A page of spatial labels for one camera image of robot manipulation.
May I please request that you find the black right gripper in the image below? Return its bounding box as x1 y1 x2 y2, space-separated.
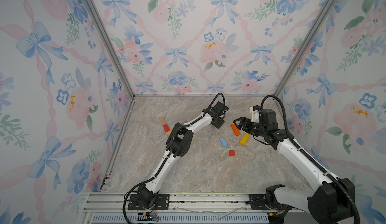
234 116 266 138

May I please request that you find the orange long block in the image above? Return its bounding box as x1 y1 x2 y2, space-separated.
231 124 241 136

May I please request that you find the red rectangular block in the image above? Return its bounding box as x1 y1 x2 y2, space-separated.
163 124 170 133

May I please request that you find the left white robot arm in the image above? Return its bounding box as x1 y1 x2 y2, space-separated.
137 106 229 208

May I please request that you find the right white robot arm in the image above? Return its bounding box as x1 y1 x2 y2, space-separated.
233 117 360 224

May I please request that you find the yellow long block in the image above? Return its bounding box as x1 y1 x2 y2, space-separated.
240 133 250 146

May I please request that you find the light blue block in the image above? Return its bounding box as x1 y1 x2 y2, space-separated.
220 138 228 148

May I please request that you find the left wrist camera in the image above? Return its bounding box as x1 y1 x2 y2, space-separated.
213 101 229 116

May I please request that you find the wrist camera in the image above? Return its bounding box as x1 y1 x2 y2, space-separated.
250 105 277 125
213 101 229 116

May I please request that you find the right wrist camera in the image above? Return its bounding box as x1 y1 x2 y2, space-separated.
250 105 277 125

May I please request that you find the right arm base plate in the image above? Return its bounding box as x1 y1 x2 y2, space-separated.
245 194 292 212

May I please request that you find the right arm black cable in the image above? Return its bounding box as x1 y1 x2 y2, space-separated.
260 94 361 224

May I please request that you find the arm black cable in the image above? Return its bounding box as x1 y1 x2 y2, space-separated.
122 92 226 224
260 94 361 224

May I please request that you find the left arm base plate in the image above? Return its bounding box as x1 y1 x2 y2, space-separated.
127 194 170 211

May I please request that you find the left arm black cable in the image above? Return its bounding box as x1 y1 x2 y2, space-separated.
122 92 226 224

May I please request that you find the aluminium corner post left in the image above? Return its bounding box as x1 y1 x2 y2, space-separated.
73 0 135 98

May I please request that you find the aluminium corner post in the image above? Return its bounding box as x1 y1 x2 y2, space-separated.
73 0 135 98
274 0 338 96

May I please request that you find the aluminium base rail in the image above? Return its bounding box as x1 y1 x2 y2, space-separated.
78 192 315 224

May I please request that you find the aluminium corner post right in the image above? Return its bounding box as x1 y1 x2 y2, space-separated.
274 0 338 96

